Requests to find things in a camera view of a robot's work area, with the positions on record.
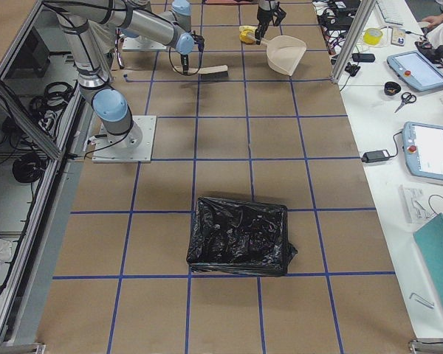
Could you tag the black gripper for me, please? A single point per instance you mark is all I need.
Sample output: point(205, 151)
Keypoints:
point(184, 59)
point(263, 15)

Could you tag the yellow sponge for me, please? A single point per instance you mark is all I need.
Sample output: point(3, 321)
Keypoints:
point(247, 34)

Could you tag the beige dustpan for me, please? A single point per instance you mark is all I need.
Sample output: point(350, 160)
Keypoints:
point(284, 53)

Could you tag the beige hand brush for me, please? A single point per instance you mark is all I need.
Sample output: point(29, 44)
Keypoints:
point(210, 72)

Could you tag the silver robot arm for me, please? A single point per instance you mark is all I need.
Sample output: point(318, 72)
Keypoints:
point(90, 30)
point(173, 27)

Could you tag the black lined trash bin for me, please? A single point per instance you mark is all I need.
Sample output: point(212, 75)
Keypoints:
point(240, 237)

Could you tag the yellow tape roll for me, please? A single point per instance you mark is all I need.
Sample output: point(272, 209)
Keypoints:
point(372, 36)

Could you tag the white keyboard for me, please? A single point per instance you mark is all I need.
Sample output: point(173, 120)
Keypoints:
point(388, 13)

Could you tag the small black bowl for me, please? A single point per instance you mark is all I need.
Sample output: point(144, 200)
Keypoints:
point(391, 88)

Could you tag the far teach pendant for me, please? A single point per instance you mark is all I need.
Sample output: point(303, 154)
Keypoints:
point(416, 71)

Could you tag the teach pendant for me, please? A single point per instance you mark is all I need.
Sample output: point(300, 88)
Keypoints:
point(416, 71)
point(423, 150)

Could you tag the black scissors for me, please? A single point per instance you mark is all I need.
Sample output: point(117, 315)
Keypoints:
point(406, 98)

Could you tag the black power adapter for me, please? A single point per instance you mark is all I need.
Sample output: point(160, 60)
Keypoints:
point(374, 156)

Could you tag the near teach pendant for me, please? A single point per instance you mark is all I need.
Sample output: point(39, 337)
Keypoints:
point(423, 150)

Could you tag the metal hex key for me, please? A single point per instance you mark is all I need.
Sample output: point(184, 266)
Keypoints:
point(421, 300)

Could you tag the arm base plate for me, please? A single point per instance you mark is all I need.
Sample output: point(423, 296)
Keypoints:
point(136, 147)
point(141, 44)

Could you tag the aluminium frame post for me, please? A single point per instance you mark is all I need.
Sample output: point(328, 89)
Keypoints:
point(356, 28)

